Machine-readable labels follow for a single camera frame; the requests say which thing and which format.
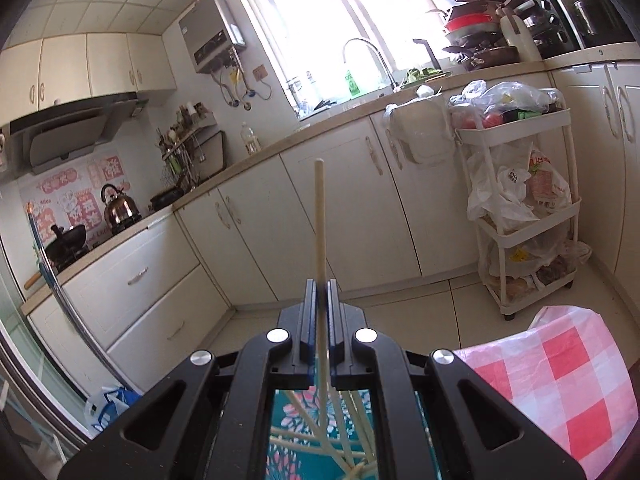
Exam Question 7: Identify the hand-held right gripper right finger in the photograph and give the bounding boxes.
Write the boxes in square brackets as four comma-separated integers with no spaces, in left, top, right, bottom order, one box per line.
[326,280,586,480]

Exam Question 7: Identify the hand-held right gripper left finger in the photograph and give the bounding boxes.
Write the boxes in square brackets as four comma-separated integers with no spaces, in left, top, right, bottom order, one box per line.
[57,280,319,480]

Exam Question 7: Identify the teal floral tray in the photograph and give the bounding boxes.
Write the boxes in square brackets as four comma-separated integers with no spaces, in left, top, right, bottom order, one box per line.
[268,389,443,480]

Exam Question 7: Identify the pale wooden chopstick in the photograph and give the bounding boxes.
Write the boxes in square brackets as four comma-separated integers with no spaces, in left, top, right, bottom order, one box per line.
[313,158,334,461]

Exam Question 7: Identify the pile of wooden chopsticks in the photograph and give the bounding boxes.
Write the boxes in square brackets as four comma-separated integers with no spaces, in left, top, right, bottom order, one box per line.
[269,391,381,480]

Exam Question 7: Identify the cream base cabinet run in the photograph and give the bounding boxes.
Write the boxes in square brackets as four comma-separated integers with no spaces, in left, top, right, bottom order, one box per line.
[174,104,568,306]
[22,214,237,378]
[549,54,640,283]

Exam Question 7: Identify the black baking pan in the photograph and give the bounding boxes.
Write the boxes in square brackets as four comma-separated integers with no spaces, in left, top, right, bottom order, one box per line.
[149,187,187,212]

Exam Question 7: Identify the clear plastic bottle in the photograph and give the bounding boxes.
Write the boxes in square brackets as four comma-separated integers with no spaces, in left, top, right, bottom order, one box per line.
[239,121,262,156]

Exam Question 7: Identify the white hanging trash bin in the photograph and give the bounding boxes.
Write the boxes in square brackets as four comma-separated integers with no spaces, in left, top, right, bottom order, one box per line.
[383,97,454,165]

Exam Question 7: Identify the blue and white plastic bag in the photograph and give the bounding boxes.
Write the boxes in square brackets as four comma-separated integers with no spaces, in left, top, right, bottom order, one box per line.
[83,384,144,437]

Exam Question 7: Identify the steel whistling kettle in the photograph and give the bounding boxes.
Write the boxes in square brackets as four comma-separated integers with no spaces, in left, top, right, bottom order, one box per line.
[100,183,140,227]

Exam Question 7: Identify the white plastic shopping bags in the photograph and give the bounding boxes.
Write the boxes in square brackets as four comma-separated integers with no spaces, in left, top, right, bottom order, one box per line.
[466,144,593,302]

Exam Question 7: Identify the pink plastic bag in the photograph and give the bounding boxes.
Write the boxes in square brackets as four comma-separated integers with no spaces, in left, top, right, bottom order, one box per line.
[451,304,632,480]

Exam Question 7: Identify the black wok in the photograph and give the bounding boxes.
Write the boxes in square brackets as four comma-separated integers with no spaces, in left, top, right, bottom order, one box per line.
[44,223,89,267]

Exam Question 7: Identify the green leafy vegetables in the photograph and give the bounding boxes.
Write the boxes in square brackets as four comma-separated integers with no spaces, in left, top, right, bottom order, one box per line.
[403,67,441,84]

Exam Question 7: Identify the chrome kitchen faucet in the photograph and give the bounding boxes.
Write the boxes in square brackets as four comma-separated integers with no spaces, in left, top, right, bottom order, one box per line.
[342,37,397,94]

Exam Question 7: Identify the white rolling cart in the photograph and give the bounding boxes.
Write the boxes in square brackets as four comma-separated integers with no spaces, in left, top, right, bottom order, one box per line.
[451,106,584,322]

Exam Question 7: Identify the clear plastic grocery bags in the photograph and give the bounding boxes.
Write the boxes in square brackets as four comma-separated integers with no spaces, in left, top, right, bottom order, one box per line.
[448,80,565,130]

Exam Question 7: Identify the black sink tap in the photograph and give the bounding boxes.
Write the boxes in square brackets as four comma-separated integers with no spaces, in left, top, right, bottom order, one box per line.
[412,37,442,72]

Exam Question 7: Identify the kitchen window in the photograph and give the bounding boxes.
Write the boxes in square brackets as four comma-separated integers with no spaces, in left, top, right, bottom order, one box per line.
[231,0,451,122]

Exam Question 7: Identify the grey range hood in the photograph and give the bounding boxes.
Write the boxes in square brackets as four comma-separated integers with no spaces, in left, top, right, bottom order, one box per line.
[9,92,150,177]

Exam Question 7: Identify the stack of pans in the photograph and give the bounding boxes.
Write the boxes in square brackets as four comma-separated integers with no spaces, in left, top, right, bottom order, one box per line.
[441,2,522,73]

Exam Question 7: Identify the cream upper cabinets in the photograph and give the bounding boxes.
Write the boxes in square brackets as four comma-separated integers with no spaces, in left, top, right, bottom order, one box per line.
[0,32,178,129]

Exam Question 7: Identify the white plastic jug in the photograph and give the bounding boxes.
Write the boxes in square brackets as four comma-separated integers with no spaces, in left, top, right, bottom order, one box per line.
[499,7,544,64]

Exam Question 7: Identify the black toaster oven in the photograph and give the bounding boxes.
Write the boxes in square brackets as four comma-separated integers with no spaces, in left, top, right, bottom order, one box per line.
[514,0,584,52]

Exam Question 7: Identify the wall utensil rack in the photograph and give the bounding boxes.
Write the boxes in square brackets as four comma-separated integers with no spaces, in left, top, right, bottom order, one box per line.
[154,102,227,187]

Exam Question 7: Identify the glass door with metal handle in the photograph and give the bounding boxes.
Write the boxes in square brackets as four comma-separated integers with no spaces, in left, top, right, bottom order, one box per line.
[0,199,151,461]

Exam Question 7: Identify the pink wall poster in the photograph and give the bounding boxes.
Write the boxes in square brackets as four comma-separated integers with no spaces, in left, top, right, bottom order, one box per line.
[22,154,127,252]

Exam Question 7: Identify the grey wall water heater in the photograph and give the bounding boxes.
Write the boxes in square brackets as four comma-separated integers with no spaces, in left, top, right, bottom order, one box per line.
[178,0,247,74]

